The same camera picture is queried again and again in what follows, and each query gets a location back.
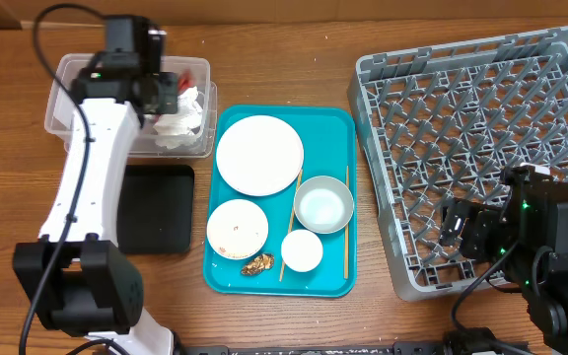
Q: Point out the teal serving tray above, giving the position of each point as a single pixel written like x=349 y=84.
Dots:
x=329 y=139

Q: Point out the large white plate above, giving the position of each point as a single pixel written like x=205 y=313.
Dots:
x=259 y=155

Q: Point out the grey dishwasher rack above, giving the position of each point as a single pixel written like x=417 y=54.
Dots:
x=442 y=122

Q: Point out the brown food scrap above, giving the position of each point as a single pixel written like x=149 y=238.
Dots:
x=260 y=263

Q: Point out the small white cup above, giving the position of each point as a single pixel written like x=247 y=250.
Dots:
x=302 y=250

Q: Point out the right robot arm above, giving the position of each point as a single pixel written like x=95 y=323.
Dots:
x=526 y=238

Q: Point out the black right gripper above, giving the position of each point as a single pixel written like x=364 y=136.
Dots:
x=464 y=227

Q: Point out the black rectangular tray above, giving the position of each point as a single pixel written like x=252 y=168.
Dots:
x=155 y=209

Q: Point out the left wooden chopstick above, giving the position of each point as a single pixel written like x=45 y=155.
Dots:
x=291 y=223

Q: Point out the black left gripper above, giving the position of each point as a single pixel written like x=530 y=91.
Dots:
x=170 y=84

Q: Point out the right wooden chopstick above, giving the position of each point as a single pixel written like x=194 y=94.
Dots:
x=346 y=235

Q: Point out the crumpled white paper napkin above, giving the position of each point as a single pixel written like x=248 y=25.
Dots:
x=174 y=129

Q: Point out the wooden chopstick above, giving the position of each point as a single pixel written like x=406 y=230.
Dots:
x=291 y=223
x=346 y=235

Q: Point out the red foil snack wrapper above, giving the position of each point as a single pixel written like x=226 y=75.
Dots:
x=185 y=81

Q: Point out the pink bowl with rice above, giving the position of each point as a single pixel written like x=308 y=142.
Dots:
x=237 y=229

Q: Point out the clear plastic waste bin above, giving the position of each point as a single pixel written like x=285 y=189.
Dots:
x=59 y=108

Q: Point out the grey-green bowl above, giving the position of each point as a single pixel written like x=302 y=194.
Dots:
x=324 y=205

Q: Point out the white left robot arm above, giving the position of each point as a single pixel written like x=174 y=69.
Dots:
x=74 y=275

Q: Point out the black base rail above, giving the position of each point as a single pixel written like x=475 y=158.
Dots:
x=398 y=348

